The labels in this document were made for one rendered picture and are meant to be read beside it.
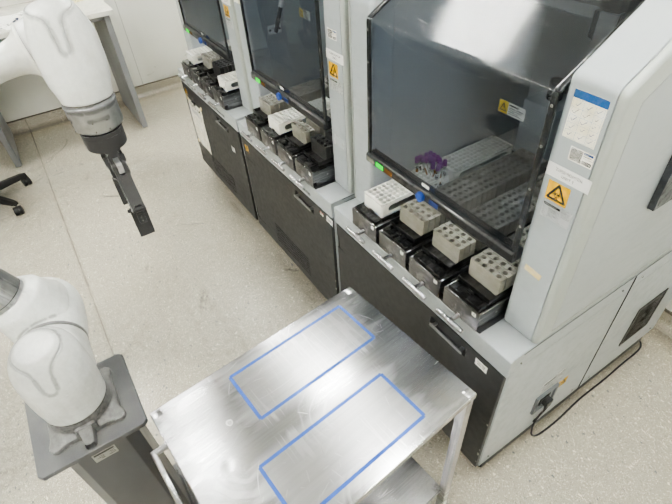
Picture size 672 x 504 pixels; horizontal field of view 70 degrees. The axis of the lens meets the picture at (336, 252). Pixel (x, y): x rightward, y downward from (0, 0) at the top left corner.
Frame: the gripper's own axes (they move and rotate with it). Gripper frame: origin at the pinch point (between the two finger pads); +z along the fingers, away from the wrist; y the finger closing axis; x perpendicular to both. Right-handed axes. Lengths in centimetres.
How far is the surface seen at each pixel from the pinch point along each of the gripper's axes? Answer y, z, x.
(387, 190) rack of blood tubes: -11, 33, 76
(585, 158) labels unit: 51, -9, 75
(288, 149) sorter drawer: -63, 38, 67
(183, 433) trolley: 29.3, 37.9, -10.9
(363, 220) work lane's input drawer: -10, 41, 66
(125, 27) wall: -360, 62, 72
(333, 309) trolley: 19, 38, 35
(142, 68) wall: -360, 97, 74
